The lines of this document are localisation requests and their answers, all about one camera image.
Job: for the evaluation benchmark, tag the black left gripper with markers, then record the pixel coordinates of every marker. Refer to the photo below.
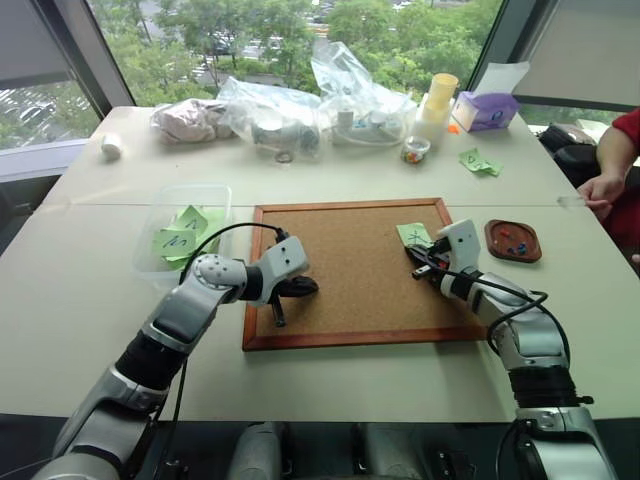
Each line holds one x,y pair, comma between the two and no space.
294,288

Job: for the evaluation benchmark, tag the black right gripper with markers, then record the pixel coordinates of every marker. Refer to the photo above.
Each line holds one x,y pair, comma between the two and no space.
441,254

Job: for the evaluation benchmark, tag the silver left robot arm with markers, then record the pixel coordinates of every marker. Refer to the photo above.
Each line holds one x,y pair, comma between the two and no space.
190,310

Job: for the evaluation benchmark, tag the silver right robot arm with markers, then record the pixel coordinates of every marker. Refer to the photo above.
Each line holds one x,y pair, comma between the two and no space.
530,340

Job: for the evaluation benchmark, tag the person's bare forearm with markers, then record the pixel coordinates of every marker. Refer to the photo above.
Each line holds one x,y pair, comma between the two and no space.
615,150

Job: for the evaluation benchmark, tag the green sticky note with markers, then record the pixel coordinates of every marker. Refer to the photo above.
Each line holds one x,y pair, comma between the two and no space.
217,220
475,160
192,220
494,171
412,232
172,242

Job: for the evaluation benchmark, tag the brown wooden tray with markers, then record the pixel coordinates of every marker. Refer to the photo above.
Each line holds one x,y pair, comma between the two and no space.
530,240

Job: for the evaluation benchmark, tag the clear plastic box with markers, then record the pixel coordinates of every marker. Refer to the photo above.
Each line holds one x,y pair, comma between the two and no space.
150,225

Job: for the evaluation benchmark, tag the purple tissue box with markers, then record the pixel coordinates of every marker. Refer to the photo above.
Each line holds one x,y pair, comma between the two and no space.
487,112

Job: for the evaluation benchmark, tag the person's bare hand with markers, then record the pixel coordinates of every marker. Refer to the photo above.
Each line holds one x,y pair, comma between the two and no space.
602,189

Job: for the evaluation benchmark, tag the wood-framed cork board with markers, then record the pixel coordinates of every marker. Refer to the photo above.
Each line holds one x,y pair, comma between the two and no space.
350,270

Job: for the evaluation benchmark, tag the small cup with candies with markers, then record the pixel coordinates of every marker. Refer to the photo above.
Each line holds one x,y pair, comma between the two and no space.
415,150

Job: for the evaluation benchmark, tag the grey rounded shape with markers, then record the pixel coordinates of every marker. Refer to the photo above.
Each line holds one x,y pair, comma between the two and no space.
260,450

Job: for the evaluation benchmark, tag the clear plastic scrap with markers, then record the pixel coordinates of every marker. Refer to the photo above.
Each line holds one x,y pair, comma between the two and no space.
570,201

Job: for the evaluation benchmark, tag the yellow plastic cup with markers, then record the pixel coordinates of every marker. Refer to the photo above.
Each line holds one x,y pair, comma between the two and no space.
441,90

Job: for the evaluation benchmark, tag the black bag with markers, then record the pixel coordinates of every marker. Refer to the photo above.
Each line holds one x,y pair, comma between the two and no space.
565,145

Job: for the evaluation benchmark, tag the large clear plastic bag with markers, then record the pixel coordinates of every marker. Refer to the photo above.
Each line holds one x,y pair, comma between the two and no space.
350,80

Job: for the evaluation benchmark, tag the white tissue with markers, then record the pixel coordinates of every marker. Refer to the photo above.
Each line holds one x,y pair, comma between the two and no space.
505,77

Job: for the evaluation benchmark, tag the bag with pinkish contents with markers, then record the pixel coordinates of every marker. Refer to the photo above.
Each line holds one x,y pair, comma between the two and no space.
185,122

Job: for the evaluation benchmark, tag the white tape roll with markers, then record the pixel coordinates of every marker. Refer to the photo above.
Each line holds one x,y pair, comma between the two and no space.
111,146

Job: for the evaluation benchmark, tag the person's arm red sleeve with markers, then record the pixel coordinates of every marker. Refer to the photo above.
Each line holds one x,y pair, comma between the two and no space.
631,122

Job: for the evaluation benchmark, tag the grey roller blind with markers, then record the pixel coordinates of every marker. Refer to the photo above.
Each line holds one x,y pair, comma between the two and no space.
30,40
585,45

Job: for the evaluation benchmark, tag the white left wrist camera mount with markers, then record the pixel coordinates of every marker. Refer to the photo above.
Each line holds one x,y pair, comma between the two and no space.
285,260

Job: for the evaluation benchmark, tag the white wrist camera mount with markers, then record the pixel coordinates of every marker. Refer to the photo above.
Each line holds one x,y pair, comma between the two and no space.
465,242
285,260

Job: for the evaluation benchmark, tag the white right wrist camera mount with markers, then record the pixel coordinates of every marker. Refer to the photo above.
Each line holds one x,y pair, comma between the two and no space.
465,242

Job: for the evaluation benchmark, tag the dark window post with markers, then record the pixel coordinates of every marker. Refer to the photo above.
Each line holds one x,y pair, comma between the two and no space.
85,50
492,45

